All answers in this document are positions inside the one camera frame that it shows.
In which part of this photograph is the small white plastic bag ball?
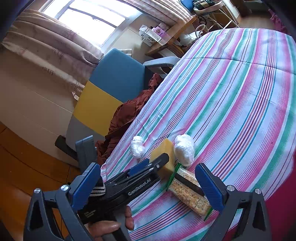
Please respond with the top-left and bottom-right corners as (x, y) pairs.
(130, 136), (145, 159)

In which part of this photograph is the yellow sponge block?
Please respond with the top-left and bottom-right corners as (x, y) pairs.
(149, 138), (176, 181)

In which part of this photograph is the cereal bar clear wrapper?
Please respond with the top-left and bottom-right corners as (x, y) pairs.
(168, 178), (212, 220)

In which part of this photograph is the person's left hand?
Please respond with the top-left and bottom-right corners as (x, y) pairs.
(85, 206), (134, 241)

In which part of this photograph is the red blanket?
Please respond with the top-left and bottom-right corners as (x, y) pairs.
(209, 155), (295, 240)

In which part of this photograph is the dark red jacket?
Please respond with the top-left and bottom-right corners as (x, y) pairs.
(95, 73), (163, 165)

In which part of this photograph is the grey yellow blue armchair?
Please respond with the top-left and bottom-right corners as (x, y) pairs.
(55, 49), (179, 160)

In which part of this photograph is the striped pink green bedsheet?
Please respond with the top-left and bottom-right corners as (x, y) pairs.
(100, 27), (296, 241)

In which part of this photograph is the wooden desk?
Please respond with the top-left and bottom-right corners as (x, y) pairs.
(145, 16), (197, 58)

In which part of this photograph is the striped window curtain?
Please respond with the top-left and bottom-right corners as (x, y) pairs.
(1, 0), (193, 100)

